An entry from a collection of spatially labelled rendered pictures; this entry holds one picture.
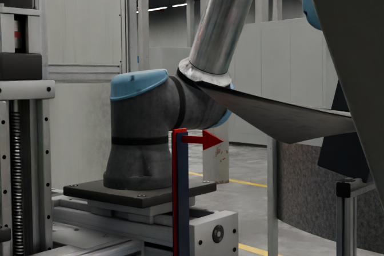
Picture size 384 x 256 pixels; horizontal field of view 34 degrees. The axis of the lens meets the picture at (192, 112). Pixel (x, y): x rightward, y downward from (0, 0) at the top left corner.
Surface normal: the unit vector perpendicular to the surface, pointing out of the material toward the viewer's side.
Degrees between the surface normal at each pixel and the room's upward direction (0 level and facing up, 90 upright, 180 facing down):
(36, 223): 90
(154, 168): 72
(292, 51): 90
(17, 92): 90
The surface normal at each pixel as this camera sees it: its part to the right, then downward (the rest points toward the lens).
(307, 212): -0.91, 0.04
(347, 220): -0.59, 0.05
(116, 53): 0.80, 0.02
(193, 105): 0.56, 0.15
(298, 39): -0.78, 0.04
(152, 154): 0.41, -0.26
